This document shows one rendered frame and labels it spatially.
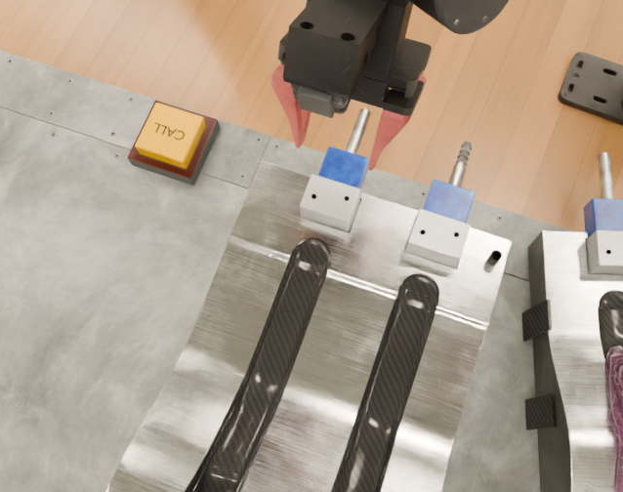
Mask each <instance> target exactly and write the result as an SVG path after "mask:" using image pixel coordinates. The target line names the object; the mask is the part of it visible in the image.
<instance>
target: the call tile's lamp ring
mask: <svg viewBox="0 0 623 492"><path fill-rule="evenodd" d="M156 103H162V104H165V105H168V106H171V107H174V108H177V109H180V110H183V111H186V112H189V113H192V114H195V115H199V116H202V117H203V118H204V121H205V122H208V123H209V124H208V126H207V128H206V131H205V133H204V135H203V137H202V139H201V142H200V144H199V146H198V148H197V150H196V152H195V154H194V156H193V158H192V160H191V162H190V165H189V167H188V169H187V171H186V170H183V169H180V168H177V167H174V166H171V165H168V164H165V163H162V162H159V161H155V160H152V159H149V158H146V157H143V156H140V155H138V154H136V152H137V149H136V147H135V144H136V142H137V140H138V138H139V136H140V134H141V132H142V130H143V128H144V126H145V123H146V121H147V120H148V118H149V116H150V114H151V112H152V110H153V108H154V105H155V104H156ZM216 121H217V119H214V118H211V117H208V116H205V115H202V114H199V113H196V112H192V111H189V110H186V109H183V108H180V107H177V106H173V105H170V104H168V103H165V102H160V101H157V100H155V102H154V104H153V106H152V108H151V110H150V112H149V114H148V116H147V118H146V120H145V123H144V125H143V127H142V129H141V130H140V132H139V134H138V136H137V138H136V141H135V143H134V145H133V147H132V149H131V151H130V153H129V155H128V158H131V159H134V160H137V161H140V162H143V163H145V164H148V165H151V166H154V167H157V168H160V169H163V170H166V171H169V172H172V173H175V174H178V175H181V176H184V177H187V178H191V175H192V173H193V171H194V169H195V167H196V164H197V162H198V160H199V158H200V156H201V153H202V151H203V149H204V147H205V145H206V143H207V141H208V139H209V137H210V134H211V132H212V130H213V128H214V126H215V123H216Z"/></svg>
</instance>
